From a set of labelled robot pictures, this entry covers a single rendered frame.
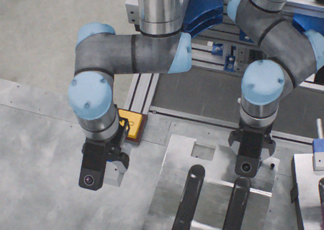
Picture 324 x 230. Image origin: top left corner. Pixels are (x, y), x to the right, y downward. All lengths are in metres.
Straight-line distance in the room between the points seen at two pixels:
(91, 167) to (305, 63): 0.46
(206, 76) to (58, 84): 0.63
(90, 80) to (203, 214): 0.48
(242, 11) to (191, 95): 1.09
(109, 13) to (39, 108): 1.15
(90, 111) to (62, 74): 1.54
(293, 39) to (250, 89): 0.14
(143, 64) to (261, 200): 0.47
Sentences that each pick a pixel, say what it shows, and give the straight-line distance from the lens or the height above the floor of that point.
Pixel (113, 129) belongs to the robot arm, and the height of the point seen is 1.18.
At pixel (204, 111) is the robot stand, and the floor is 0.21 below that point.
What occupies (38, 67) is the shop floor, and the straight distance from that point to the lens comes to 2.74.
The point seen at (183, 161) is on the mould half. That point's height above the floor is 0.89.
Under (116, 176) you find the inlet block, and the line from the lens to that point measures 1.46.
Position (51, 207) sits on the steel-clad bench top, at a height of 0.80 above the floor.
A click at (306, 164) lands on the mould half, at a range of 1.58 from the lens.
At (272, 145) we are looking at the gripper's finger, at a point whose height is 1.02.
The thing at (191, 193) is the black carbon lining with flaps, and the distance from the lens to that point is 1.52.
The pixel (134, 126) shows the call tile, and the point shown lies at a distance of 1.63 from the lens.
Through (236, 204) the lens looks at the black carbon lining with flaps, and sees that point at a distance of 1.51.
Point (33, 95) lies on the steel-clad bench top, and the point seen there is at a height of 0.80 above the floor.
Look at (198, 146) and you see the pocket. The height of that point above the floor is 0.86.
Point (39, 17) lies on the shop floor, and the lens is 2.87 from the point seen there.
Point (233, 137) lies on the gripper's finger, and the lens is 1.42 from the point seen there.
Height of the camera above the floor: 2.32
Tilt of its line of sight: 64 degrees down
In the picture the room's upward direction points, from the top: 7 degrees counter-clockwise
